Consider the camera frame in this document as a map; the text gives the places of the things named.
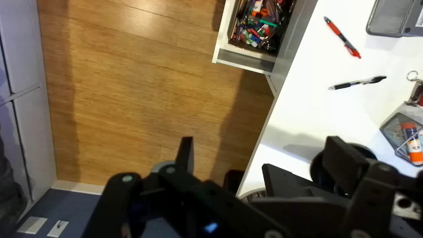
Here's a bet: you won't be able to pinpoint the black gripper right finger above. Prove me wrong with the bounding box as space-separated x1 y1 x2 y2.
249 137 423 238

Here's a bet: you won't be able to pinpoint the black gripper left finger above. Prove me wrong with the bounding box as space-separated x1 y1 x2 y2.
83 137 288 238

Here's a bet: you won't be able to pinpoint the black pen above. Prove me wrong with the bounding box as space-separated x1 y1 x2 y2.
327 74 388 92

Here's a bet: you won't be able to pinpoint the red pen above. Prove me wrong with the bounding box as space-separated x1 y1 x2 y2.
322 16 362 60

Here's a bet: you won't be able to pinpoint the upturned grey mesh stationery holder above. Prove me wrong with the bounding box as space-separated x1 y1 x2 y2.
364 0 423 39

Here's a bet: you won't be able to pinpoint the metal floor plate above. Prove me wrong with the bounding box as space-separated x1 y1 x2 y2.
46 219 70 238
17 216 48 237

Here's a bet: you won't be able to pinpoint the orange white glue stick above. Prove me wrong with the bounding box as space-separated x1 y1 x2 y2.
399 122 423 167

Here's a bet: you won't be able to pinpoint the white storage cabinet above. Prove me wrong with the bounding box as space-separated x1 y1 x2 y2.
0 0 58 201

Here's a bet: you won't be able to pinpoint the white open drawer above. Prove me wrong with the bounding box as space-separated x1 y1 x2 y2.
211 0 297 76

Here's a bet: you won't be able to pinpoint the assorted colourful stationery items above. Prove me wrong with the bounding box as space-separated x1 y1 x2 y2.
228 0 296 56

